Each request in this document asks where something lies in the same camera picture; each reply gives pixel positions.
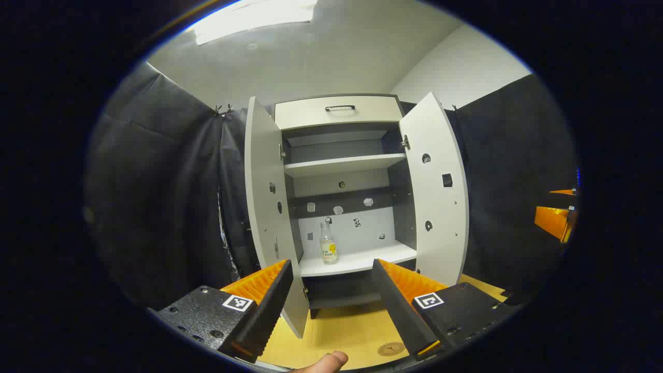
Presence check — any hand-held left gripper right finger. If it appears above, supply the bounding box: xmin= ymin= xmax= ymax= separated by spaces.
xmin=371 ymin=259 xmax=518 ymax=362

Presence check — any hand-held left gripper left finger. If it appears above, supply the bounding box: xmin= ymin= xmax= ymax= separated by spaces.
xmin=148 ymin=259 xmax=294 ymax=363

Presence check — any clear glass bottle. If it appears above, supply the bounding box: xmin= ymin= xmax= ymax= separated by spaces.
xmin=320 ymin=222 xmax=339 ymax=265

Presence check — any white cabinet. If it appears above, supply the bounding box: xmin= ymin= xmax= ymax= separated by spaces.
xmin=244 ymin=92 xmax=469 ymax=338

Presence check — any white cabinet door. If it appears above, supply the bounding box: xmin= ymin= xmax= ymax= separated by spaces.
xmin=244 ymin=96 xmax=310 ymax=338
xmin=399 ymin=92 xmax=469 ymax=287

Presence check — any white cabinet shelf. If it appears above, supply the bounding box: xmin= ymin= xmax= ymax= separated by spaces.
xmin=299 ymin=243 xmax=417 ymax=278
xmin=284 ymin=153 xmax=407 ymax=179

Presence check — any white cabinet drawer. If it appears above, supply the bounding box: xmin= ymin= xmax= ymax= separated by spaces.
xmin=274 ymin=95 xmax=404 ymax=131

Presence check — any black backdrop cloth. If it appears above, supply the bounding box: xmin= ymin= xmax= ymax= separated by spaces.
xmin=85 ymin=62 xmax=578 ymax=311

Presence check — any ceiling light panel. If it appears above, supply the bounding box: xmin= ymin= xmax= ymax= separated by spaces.
xmin=194 ymin=0 xmax=318 ymax=46

